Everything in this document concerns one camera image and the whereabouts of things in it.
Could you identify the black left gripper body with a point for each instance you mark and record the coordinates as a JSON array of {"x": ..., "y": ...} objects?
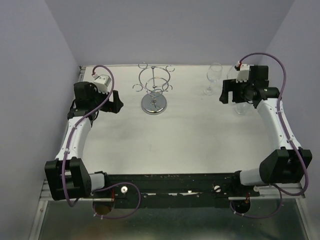
[{"x": 112, "y": 106}]

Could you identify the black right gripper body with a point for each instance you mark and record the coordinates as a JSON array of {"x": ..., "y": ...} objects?
[{"x": 240, "y": 90}]

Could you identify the clear wine glass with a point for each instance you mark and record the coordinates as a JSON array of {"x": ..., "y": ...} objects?
[
  {"x": 242, "y": 108},
  {"x": 232, "y": 73},
  {"x": 213, "y": 75}
]

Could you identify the clear wine glass front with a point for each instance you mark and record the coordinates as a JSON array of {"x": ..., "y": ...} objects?
[{"x": 242, "y": 108}]

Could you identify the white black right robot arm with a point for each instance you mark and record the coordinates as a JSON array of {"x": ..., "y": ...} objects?
[{"x": 286, "y": 163}]

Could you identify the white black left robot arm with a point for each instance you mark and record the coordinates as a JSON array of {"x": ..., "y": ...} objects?
[{"x": 75, "y": 137}]

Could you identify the chrome wine glass rack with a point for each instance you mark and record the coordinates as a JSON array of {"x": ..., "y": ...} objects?
[{"x": 155, "y": 81}]

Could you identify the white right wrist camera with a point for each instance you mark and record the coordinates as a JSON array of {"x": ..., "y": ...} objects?
[{"x": 243, "y": 71}]

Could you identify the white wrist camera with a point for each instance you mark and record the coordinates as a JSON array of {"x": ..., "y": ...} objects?
[
  {"x": 102, "y": 82},
  {"x": 243, "y": 71}
]

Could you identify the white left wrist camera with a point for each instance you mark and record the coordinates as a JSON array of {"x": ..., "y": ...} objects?
[{"x": 102, "y": 82}]

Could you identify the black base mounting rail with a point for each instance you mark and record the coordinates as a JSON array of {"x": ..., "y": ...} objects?
[{"x": 161, "y": 191}]

